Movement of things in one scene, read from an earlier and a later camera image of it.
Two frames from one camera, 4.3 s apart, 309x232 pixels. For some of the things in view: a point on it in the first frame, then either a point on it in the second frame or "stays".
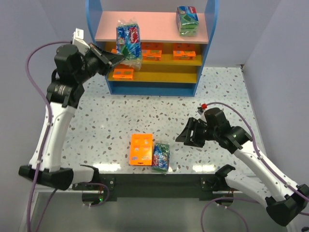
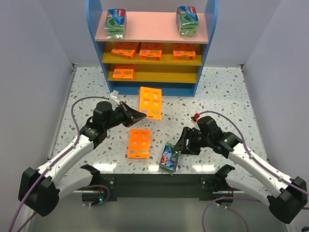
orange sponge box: (123, 72) stays
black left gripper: (102, 57) to (126, 114)
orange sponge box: (141, 149) to (150, 102)
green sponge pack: (128, 43) to (115, 23)
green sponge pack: (161, 158) to (169, 159)
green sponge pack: (187, 21) stays
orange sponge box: (151, 51) stays
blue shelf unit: (171, 64) stays
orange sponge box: (184, 51) stays
